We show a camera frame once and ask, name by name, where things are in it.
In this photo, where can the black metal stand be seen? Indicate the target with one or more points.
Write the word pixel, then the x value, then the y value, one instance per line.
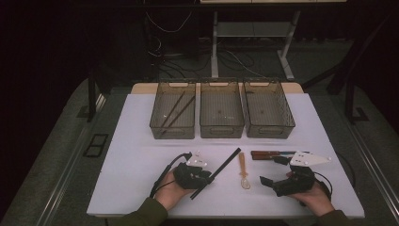
pixel 349 103
pixel 91 100

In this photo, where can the translucent orange plastic spoon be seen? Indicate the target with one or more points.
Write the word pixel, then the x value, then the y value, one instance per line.
pixel 242 163

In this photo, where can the brown wooden chopsticks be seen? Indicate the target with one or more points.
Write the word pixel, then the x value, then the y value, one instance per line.
pixel 182 110

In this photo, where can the metal floor rail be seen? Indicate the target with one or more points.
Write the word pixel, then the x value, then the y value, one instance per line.
pixel 375 164
pixel 63 175

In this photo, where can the grey metal desk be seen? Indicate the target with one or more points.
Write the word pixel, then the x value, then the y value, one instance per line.
pixel 251 29

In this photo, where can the person's left hand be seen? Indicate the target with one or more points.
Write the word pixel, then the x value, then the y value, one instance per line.
pixel 171 193

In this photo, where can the person's right hand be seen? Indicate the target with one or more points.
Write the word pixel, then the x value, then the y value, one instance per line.
pixel 315 201

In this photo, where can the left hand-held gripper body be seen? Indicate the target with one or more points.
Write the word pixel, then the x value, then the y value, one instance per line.
pixel 188 175

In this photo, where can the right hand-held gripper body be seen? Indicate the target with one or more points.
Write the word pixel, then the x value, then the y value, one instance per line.
pixel 299 180

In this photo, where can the brown transparent plastic bin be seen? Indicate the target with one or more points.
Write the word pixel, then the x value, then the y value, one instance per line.
pixel 221 108
pixel 268 108
pixel 175 125

